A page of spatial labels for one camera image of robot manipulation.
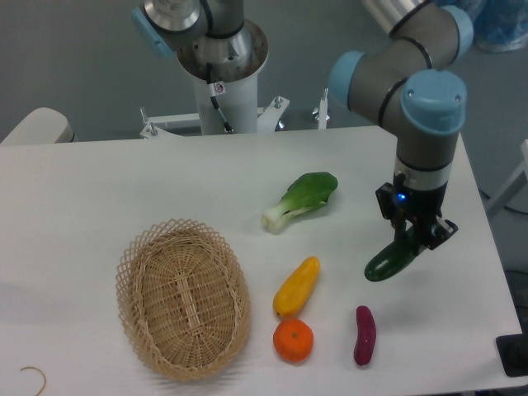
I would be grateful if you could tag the dark green cucumber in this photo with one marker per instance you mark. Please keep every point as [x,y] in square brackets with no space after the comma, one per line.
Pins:
[390,260]

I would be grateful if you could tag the black device at table edge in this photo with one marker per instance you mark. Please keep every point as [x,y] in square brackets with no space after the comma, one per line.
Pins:
[513,354]

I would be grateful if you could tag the woven wicker basket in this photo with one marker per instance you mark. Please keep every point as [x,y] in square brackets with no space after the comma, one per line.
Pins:
[183,300]

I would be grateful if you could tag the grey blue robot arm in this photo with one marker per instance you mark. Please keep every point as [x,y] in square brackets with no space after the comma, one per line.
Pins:
[406,90]

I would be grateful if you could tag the yellow pepper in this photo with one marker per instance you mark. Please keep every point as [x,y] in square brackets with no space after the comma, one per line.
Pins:
[297,288]

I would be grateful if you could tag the purple sweet potato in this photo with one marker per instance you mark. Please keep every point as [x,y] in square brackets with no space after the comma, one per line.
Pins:
[366,336]

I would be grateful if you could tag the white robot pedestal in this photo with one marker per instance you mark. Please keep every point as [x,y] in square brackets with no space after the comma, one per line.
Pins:
[224,74]

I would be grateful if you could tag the green bok choy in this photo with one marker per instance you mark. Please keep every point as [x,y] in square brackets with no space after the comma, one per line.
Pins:
[309,192]

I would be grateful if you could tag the blue plastic bag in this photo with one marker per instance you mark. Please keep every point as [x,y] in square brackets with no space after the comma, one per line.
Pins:
[501,26]

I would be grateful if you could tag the orange tangerine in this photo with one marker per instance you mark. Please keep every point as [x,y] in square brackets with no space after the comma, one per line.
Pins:
[293,340]

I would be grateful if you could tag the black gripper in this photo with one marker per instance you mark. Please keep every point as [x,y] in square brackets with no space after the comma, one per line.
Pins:
[406,208]

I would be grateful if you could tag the beige chair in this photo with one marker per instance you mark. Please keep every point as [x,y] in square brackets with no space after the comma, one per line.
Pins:
[41,126]

